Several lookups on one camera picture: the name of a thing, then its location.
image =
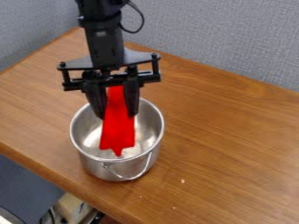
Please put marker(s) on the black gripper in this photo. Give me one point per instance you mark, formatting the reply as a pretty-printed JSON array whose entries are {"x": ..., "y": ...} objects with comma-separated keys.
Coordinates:
[{"x": 112, "y": 65}]

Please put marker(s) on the red block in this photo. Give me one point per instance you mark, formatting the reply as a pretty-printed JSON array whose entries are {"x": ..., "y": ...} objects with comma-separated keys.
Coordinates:
[{"x": 118, "y": 131}]

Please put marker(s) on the metal pot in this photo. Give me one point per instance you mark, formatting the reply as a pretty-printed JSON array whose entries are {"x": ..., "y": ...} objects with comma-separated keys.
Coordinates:
[{"x": 102, "y": 163}]

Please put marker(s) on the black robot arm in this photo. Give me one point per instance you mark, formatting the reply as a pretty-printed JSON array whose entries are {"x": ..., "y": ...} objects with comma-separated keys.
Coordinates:
[{"x": 102, "y": 11}]

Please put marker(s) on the beige box under table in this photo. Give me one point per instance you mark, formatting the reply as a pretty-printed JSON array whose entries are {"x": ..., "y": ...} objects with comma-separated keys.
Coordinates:
[{"x": 72, "y": 208}]

